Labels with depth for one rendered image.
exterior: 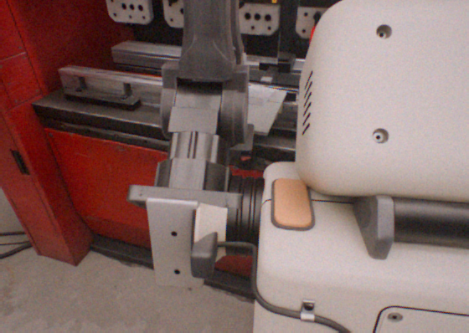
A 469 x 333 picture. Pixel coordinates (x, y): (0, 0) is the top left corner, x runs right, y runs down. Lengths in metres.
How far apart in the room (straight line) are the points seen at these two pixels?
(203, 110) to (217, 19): 0.10
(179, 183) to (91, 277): 1.56
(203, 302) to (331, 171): 1.47
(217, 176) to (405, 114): 0.19
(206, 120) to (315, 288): 0.21
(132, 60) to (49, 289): 1.15
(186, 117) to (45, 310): 1.56
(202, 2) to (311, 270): 0.28
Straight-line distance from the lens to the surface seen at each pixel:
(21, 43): 1.44
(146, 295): 1.73
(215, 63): 0.38
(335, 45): 0.25
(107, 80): 1.34
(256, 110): 0.94
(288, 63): 1.25
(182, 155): 0.35
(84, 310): 1.77
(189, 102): 0.39
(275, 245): 0.26
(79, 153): 1.46
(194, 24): 0.38
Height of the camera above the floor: 1.43
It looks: 35 degrees down
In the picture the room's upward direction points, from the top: straight up
